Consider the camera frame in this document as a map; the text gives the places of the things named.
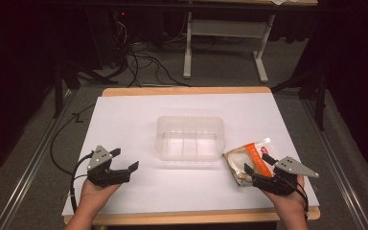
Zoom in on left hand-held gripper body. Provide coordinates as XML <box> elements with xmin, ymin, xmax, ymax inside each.
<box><xmin>86</xmin><ymin>145</ymin><xmax>132</xmax><ymax>189</ymax></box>

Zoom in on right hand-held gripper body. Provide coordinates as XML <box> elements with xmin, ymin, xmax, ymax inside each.
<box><xmin>251</xmin><ymin>155</ymin><xmax>320</xmax><ymax>196</ymax></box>

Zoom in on clear bread packet orange label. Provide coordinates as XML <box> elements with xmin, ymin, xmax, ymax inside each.
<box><xmin>221</xmin><ymin>137</ymin><xmax>275</xmax><ymax>188</ymax></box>

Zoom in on clear plastic container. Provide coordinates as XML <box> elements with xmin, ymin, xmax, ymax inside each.
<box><xmin>154</xmin><ymin>115</ymin><xmax>227</xmax><ymax>162</ymax></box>

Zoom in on person's right hand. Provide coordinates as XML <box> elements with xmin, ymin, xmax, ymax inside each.
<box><xmin>261</xmin><ymin>175</ymin><xmax>309</xmax><ymax>214</ymax></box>

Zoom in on person's left hand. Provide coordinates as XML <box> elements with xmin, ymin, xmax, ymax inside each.
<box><xmin>79</xmin><ymin>178</ymin><xmax>122</xmax><ymax>210</ymax></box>

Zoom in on white table cover sheet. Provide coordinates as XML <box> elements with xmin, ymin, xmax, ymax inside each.
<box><xmin>61</xmin><ymin>92</ymin><xmax>321</xmax><ymax>217</ymax></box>

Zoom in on black metal stand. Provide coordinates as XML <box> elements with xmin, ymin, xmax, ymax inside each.
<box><xmin>269</xmin><ymin>67</ymin><xmax>330</xmax><ymax>131</ymax></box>
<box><xmin>52</xmin><ymin>59</ymin><xmax>120</xmax><ymax>120</ymax></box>

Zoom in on dark computer tower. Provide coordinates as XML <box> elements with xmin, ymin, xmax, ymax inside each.
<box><xmin>85</xmin><ymin>9</ymin><xmax>132</xmax><ymax>71</ymax></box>

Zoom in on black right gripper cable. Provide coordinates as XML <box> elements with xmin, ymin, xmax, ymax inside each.
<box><xmin>286</xmin><ymin>174</ymin><xmax>311</xmax><ymax>222</ymax></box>

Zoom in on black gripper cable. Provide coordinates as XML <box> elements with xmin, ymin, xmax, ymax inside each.
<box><xmin>286</xmin><ymin>174</ymin><xmax>311</xmax><ymax>222</ymax></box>
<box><xmin>69</xmin><ymin>152</ymin><xmax>95</xmax><ymax>215</ymax></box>

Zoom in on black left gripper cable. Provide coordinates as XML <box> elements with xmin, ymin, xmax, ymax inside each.
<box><xmin>69</xmin><ymin>152</ymin><xmax>95</xmax><ymax>215</ymax></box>

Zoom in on metal floor rail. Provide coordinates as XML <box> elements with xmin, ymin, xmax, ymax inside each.
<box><xmin>301</xmin><ymin>99</ymin><xmax>367</xmax><ymax>230</ymax></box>
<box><xmin>0</xmin><ymin>89</ymin><xmax>78</xmax><ymax>230</ymax></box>

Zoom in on black floor cable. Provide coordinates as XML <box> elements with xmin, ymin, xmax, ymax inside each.
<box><xmin>49</xmin><ymin>103</ymin><xmax>96</xmax><ymax>177</ymax></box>

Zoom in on tangle of black cables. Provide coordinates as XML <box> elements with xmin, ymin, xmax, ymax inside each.
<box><xmin>108</xmin><ymin>30</ymin><xmax>191</xmax><ymax>88</ymax></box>

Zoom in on white desk frame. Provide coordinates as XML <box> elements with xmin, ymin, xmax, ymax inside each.
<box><xmin>182</xmin><ymin>11</ymin><xmax>276</xmax><ymax>84</ymax></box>

